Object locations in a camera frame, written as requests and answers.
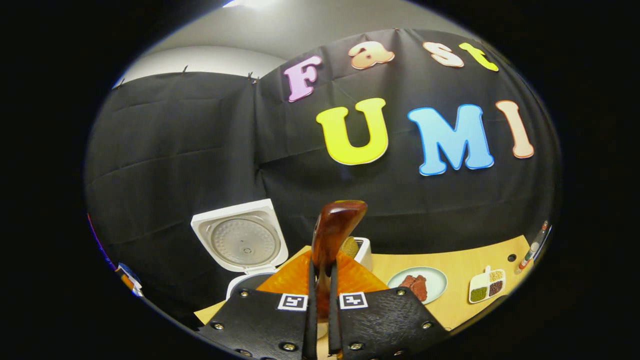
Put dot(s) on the pale green plate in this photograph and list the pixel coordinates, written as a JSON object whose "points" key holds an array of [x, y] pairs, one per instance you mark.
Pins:
{"points": [[435, 280]]}

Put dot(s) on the red meat piece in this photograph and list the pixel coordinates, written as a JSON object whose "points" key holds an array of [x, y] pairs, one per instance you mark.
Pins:
{"points": [[406, 282], [420, 289]]}

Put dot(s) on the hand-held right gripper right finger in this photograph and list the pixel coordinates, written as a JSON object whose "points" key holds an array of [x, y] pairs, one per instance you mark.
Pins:
{"points": [[334, 330]]}

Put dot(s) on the white rice cooker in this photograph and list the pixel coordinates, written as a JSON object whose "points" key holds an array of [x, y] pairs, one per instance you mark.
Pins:
{"points": [[240, 242]]}

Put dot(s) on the clear plastic water bottle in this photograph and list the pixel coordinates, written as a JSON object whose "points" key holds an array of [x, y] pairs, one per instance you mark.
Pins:
{"points": [[531, 250]]}

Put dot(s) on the white divided bean dish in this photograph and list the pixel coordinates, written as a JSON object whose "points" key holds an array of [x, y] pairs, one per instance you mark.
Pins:
{"points": [[486, 287]]}

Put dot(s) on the black backdrop cloth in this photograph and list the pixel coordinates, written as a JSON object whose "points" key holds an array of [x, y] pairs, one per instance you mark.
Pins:
{"points": [[190, 140]]}

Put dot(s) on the white toaster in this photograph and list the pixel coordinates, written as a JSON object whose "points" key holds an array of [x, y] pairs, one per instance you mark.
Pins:
{"points": [[366, 255]]}

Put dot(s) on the dark wooden spoon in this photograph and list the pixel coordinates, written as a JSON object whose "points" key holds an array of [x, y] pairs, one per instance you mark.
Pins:
{"points": [[332, 225]]}

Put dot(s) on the brown toast slices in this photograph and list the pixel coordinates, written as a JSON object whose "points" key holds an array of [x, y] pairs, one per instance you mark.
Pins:
{"points": [[350, 247]]}

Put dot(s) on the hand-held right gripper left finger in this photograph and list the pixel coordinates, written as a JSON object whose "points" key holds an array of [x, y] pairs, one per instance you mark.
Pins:
{"points": [[311, 330]]}

